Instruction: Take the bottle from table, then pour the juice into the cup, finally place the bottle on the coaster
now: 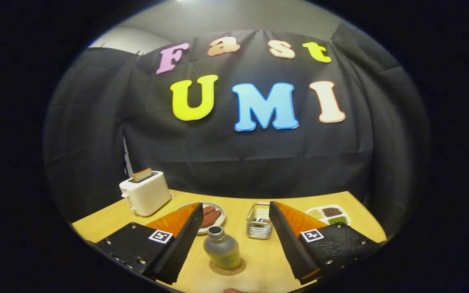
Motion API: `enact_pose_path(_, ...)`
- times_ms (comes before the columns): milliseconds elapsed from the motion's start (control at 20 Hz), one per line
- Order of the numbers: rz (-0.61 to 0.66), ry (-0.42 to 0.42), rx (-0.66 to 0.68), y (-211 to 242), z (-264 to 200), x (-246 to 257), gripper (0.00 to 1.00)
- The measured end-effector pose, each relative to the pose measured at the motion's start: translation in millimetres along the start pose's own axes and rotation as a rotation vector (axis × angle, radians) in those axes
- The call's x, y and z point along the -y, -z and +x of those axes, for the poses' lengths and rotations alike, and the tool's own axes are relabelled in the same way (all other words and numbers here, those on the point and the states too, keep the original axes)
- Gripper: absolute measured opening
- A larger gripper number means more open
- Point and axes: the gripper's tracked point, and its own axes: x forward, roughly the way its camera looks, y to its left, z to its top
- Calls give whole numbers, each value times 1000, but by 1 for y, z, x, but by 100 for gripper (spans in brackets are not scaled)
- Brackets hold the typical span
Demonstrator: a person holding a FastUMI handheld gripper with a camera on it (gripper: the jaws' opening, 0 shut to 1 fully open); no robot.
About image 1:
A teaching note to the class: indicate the white divided dish with beans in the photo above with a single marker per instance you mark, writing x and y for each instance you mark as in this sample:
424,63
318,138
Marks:
332,215

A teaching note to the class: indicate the round cork coaster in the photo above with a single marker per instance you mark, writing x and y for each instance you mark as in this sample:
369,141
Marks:
240,269

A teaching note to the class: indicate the toast slice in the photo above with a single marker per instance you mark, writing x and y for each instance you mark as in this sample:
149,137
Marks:
142,175

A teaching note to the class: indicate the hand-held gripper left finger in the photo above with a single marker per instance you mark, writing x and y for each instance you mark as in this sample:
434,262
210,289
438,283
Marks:
181,248

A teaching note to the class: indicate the brown meat slice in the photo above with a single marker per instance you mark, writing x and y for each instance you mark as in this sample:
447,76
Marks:
208,221
212,211

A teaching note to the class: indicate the silver juice bottle green label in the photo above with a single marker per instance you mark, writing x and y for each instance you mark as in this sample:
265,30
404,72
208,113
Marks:
223,250

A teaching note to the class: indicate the wooden table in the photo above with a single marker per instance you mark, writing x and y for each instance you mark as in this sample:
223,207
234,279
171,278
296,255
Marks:
259,260

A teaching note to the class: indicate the white toaster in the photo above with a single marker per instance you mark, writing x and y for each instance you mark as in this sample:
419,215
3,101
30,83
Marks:
149,197

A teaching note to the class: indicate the white round plate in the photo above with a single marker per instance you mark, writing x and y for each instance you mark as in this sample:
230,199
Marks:
220,223

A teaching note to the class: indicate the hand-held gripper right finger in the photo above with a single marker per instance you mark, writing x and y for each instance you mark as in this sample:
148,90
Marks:
293,248

